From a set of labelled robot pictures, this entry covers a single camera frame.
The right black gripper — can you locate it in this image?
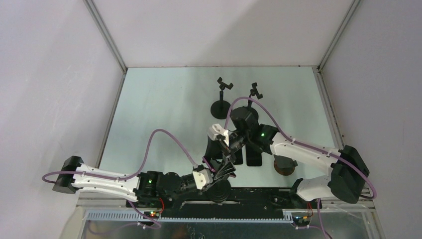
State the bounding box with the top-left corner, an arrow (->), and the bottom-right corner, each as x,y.
203,130 -> 249,178

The black phone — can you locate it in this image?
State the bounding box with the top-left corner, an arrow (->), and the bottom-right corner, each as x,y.
233,149 -> 243,165
245,145 -> 262,167

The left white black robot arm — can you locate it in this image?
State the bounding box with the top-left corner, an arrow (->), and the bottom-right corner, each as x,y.
53,156 -> 232,208

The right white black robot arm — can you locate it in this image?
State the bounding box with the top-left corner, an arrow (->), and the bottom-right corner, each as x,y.
203,107 -> 370,208

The brown base phone stand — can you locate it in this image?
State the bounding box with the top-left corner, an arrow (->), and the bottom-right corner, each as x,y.
273,155 -> 298,176

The left small circuit board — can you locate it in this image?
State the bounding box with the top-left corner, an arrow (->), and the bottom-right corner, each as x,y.
142,211 -> 161,220

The small circuit board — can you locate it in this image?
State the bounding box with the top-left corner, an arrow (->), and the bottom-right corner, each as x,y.
293,216 -> 312,229
142,211 -> 161,220

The right small circuit board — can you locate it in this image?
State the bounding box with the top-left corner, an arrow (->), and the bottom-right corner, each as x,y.
293,216 -> 312,229

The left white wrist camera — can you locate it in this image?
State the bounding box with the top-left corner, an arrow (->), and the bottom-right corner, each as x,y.
192,165 -> 213,190

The black front mounting rail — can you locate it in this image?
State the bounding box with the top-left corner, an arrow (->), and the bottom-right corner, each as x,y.
134,187 -> 321,220

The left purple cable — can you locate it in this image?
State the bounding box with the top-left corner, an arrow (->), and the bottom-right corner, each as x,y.
41,128 -> 199,229

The purple cable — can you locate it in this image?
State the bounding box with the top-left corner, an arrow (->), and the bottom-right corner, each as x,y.
224,96 -> 378,239
41,128 -> 199,229

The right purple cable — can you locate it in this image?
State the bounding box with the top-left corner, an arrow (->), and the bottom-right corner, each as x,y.
224,96 -> 378,239

